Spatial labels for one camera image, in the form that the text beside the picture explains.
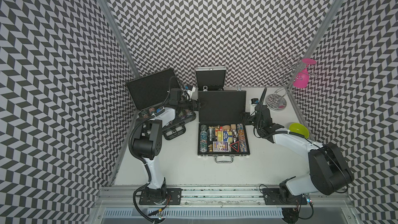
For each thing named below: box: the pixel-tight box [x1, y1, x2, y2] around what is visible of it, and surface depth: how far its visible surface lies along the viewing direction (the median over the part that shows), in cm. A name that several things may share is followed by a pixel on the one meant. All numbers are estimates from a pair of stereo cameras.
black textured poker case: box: [197, 89, 251, 164], surface depth 92 cm
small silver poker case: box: [195, 65, 227, 92], surface depth 108 cm
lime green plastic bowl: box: [288, 122, 310, 139], surface depth 95 cm
